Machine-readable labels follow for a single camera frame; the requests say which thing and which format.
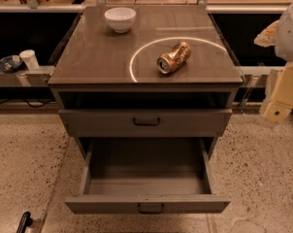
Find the crushed orange soda can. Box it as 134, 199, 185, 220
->
156, 42, 191, 74

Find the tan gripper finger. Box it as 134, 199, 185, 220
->
254, 20, 278, 48
262, 63, 293, 124

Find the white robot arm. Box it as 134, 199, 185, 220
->
254, 2, 293, 124

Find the open grey middle drawer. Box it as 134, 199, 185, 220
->
65, 138, 230, 215

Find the black cable on floor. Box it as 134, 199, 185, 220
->
0, 97, 55, 109

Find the white paper cup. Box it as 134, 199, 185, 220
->
19, 50, 39, 70

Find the grey drawer cabinet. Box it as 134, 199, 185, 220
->
49, 6, 242, 152

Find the dark blue bowl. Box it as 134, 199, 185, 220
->
0, 55, 23, 74

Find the white ceramic bowl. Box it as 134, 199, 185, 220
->
105, 7, 136, 33

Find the black handle on floor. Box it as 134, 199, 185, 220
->
16, 212, 33, 233

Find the grey top drawer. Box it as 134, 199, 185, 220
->
59, 109, 232, 137

